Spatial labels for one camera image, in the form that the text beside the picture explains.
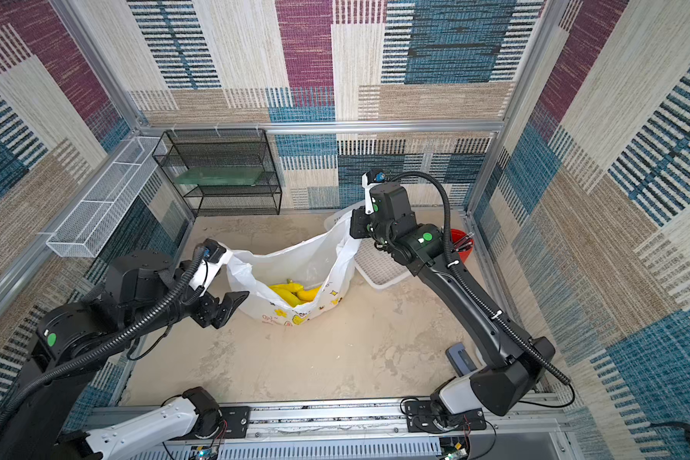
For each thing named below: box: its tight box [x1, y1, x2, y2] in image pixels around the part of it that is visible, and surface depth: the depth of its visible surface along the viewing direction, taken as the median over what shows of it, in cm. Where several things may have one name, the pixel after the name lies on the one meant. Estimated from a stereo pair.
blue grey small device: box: [445, 342, 479, 378], surface depth 83 cm
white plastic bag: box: [226, 213, 362, 326], surface depth 77 cm
